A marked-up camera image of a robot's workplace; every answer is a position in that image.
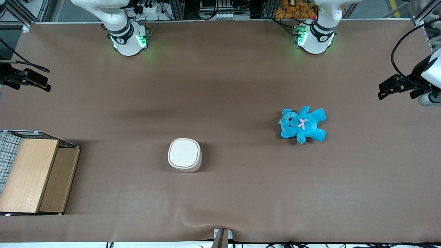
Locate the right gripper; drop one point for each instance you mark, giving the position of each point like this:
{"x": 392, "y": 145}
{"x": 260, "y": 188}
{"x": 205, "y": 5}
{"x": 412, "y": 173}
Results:
{"x": 7, "y": 76}

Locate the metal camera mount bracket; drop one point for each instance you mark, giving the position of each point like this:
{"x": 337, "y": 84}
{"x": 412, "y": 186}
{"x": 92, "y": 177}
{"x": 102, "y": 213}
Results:
{"x": 222, "y": 239}

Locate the bag of orange snacks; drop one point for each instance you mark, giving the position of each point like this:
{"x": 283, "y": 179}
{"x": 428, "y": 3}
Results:
{"x": 296, "y": 8}

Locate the white push-lid trash can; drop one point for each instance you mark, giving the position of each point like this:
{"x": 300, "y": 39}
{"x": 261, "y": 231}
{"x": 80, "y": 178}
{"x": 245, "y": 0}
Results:
{"x": 185, "y": 154}

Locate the large light wooden panel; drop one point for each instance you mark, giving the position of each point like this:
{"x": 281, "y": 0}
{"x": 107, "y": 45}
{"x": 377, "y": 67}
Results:
{"x": 29, "y": 172}

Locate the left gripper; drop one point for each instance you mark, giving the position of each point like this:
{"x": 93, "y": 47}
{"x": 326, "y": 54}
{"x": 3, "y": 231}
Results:
{"x": 415, "y": 82}

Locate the white power strip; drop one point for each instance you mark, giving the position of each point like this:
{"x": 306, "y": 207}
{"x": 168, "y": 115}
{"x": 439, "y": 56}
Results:
{"x": 148, "y": 8}

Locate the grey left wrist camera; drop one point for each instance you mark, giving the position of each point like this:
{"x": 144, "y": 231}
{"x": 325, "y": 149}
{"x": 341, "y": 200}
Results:
{"x": 430, "y": 99}

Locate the blue teddy bear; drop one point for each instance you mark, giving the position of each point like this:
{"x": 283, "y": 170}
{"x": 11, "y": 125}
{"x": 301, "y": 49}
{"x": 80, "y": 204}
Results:
{"x": 305, "y": 124}

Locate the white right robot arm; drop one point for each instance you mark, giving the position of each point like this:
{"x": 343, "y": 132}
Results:
{"x": 125, "y": 38}

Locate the aluminium extrusion frame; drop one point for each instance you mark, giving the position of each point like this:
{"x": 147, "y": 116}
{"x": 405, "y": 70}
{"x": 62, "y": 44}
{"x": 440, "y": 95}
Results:
{"x": 38, "y": 12}

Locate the small darker wooden panel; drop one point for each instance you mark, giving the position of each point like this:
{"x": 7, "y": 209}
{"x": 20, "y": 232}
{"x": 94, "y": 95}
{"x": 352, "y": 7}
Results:
{"x": 60, "y": 179}

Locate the brown table cover mat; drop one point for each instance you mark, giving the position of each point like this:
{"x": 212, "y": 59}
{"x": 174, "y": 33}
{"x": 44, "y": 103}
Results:
{"x": 241, "y": 193}

